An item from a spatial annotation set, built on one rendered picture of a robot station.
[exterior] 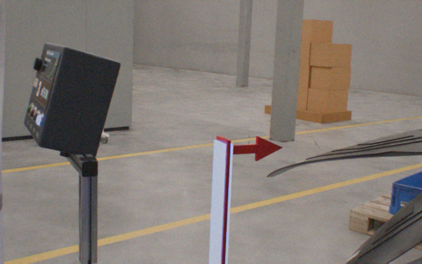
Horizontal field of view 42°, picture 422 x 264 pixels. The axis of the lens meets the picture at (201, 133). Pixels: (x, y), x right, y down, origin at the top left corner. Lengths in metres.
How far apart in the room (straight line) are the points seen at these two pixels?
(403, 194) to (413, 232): 3.08
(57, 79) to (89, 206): 0.24
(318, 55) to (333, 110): 0.90
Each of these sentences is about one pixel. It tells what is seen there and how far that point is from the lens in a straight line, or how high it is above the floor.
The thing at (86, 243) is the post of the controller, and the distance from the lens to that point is 1.06.
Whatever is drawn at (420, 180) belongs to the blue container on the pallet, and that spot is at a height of 0.30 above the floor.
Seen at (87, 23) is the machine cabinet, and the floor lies 1.37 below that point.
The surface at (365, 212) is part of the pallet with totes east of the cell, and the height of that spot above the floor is 0.14.
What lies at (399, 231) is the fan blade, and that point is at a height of 1.02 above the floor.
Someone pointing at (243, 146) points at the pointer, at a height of 1.18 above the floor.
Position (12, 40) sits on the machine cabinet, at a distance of 6.64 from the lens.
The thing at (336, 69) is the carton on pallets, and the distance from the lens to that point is 9.01.
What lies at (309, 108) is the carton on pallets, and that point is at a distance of 9.11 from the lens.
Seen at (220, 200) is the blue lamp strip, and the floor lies 1.14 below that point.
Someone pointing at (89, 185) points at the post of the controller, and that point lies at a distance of 1.03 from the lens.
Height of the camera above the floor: 1.28
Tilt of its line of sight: 10 degrees down
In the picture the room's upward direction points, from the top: 2 degrees clockwise
